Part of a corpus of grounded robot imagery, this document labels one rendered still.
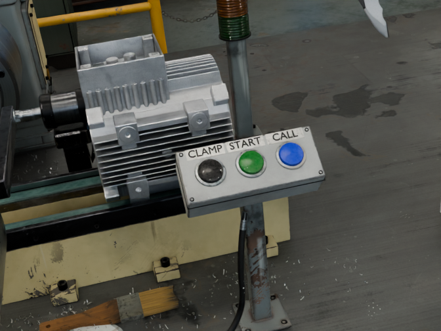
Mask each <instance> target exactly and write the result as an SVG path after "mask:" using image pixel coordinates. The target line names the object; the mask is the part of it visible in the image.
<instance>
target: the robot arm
mask: <svg viewBox="0 0 441 331"><path fill-rule="evenodd" d="M358 1H359V2H360V4H361V6H362V7H363V9H364V12H365V13H366V14H367V16H368V18H369V19H370V21H371V23H372V24H373V25H374V27H375V28H376V29H377V31H378V32H379V33H381V34H382V35H383V36H384V37H386V38H388V37H389V31H388V26H387V23H386V21H385V19H384V17H383V8H382V6H381V5H380V4H379V0H358Z"/></svg>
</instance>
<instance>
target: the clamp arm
mask: <svg viewBox="0 0 441 331"><path fill-rule="evenodd" d="M18 111H19V110H16V111H15V110H14V107H13V106H6V107H2V109H1V116H0V200H2V199H6V198H10V196H11V184H12V170H13V163H14V149H15V141H16V128H17V125H18V124H19V122H21V120H20V119H17V120H16V119H15V118H18V117H19V113H16V114H15V115H14V113H15V112H18Z"/></svg>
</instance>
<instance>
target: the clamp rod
mask: <svg viewBox="0 0 441 331"><path fill-rule="evenodd" d="M16 113H19V117H18V118H15V119H16V120H17V119H20V120H21V122H19V123H22V122H26V121H33V120H40V119H42V116H41V111H40V107H37V108H30V109H27V110H20V111H18V112H15V113H14V115H15V114H16Z"/></svg>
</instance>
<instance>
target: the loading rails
mask: <svg viewBox="0 0 441 331"><path fill-rule="evenodd" d="M120 198H121V199H120V200H115V201H111V202H106V200H105V197H104V191H103V187H102V183H101V180H100V175H99V171H98V167H94V168H90V169H84V170H81V171H74V172H70V173H64V174H60V175H54V176H50V177H44V178H40V179H34V180H31V181H24V182H21V183H15V184H11V192H10V198H6V199H2V200H0V213H1V215H2V218H3V221H4V224H5V229H6V234H7V252H6V260H5V274H4V282H3V297H2V304H1V305H4V304H8V303H13V302H17V301H22V300H25V299H31V298H36V297H39V296H45V295H48V294H50V295H51V301H52V305H53V306H54V307H56V306H59V305H64V304H67V303H73V302H77V301H79V290H78V288H80V287H83V286H88V285H92V284H98V283H101V282H106V281H109V280H115V279H118V278H123V277H127V276H133V275H137V274H141V273H147V272H150V271H154V274H155V278H156V282H157V283H159V282H165V281H168V280H173V279H176V278H180V277H181V273H180V267H179V265H182V264H185V263H190V262H193V261H199V260H202V259H208V258H211V257H217V256H220V255H225V254H231V253H234V252H238V241H239V233H240V221H241V215H240V208H234V209H231V210H224V211H219V212H215V213H210V214H207V215H201V216H197V217H191V218H188V217H187V214H186V210H185V207H184V201H183V198H182V193H181V189H180V188H176V189H173V190H167V191H163V192H158V193H154V194H151V195H150V200H145V201H141V202H135V203H132V204H131V203H130V199H129V195H128V196H122V197H120ZM262 204H263V213H264V229H265V237H266V253H267V258H268V257H274V256H277V255H278V254H279V250H278V245H277V243H278V242H283V241H286V240H290V226H289V203H288V197H285V198H280V199H276V200H271V201H267V202H263V203H262Z"/></svg>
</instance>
